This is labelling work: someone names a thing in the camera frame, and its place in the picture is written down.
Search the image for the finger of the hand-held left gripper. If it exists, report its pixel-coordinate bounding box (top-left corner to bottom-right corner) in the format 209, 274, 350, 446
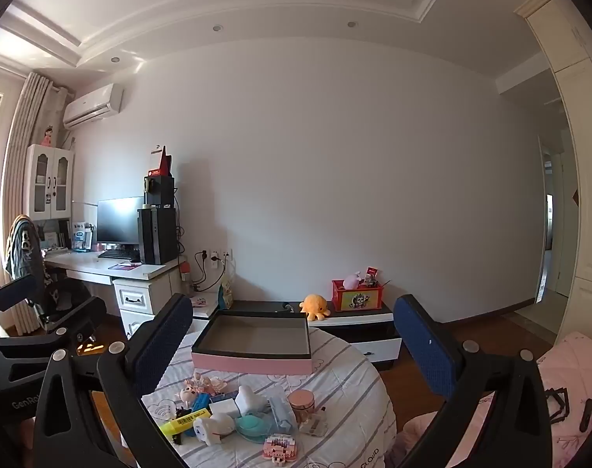
0, 274, 48, 327
0, 297, 107, 352

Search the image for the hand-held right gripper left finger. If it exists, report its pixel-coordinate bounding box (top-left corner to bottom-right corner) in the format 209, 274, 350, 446
32, 294, 194, 468

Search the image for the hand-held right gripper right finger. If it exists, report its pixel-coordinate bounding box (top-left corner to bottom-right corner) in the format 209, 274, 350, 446
393, 295, 553, 468

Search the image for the yellow highlighter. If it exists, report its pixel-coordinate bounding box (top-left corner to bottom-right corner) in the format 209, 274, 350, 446
159, 412, 213, 438

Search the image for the white square box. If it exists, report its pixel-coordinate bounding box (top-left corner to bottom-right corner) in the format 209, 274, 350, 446
209, 397, 238, 418

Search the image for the pink storage box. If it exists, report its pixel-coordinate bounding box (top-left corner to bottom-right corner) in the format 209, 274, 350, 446
191, 309, 313, 376

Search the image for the white animal figure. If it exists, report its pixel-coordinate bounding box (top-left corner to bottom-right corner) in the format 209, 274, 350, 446
193, 412, 236, 447

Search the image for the teal bowl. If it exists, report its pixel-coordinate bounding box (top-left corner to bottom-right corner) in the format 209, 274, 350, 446
235, 414, 273, 443

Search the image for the pink round tin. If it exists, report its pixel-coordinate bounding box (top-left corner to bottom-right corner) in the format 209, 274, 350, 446
288, 390, 316, 423

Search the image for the clear plastic case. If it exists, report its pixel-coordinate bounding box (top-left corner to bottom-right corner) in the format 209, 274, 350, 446
267, 395, 297, 436

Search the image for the pink brick building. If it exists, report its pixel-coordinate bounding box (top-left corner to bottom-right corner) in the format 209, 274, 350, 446
263, 434, 297, 462

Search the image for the black office chair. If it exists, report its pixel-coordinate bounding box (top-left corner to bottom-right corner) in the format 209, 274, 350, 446
5, 214, 92, 325

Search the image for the dark printed jacket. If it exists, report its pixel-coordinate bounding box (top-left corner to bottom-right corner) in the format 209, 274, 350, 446
5, 215, 48, 284

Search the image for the white desk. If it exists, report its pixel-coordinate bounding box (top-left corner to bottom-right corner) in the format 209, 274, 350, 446
42, 246, 187, 339

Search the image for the low white side shelf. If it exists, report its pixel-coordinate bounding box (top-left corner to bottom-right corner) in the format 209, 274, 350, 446
188, 292, 221, 321

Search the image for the black white media cabinet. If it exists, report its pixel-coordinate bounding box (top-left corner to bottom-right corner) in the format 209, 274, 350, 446
218, 300, 404, 371

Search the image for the red printed crate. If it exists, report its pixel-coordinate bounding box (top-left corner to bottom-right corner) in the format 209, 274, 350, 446
332, 278, 387, 313

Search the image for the blue carton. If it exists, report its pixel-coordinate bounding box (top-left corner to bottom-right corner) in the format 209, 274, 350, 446
72, 222, 92, 250

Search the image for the striped white tablecloth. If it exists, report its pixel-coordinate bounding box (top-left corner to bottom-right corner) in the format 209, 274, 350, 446
142, 324, 399, 468

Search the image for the black computer monitor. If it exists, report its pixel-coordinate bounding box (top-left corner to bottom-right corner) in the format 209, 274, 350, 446
97, 196, 144, 246

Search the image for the black computer tower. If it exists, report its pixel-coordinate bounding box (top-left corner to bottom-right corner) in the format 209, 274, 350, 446
138, 206, 178, 265

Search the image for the yellow octopus plush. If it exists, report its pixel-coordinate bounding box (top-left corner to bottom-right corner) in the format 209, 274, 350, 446
299, 294, 332, 323

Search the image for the white hutch cabinet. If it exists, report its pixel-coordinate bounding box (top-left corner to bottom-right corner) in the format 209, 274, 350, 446
25, 144, 75, 220

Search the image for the black folding phone stand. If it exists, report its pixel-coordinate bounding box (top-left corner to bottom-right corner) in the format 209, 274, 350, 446
544, 386, 571, 423

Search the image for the pink bedding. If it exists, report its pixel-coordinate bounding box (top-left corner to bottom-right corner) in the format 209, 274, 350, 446
403, 330, 592, 468

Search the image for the black speaker box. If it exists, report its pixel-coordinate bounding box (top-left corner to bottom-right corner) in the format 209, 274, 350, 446
144, 175, 176, 207

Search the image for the white interior door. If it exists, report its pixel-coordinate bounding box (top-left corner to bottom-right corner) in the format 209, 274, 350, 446
536, 134, 553, 305

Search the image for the red paper bag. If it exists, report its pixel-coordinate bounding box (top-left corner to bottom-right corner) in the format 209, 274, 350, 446
147, 145, 173, 177

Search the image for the cream wardrobe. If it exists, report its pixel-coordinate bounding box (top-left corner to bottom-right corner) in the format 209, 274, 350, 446
514, 0, 592, 349

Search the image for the white air conditioner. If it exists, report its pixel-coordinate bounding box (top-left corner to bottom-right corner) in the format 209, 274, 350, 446
63, 84, 125, 130

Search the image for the black power cable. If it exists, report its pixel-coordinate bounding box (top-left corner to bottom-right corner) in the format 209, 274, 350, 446
192, 252, 219, 294

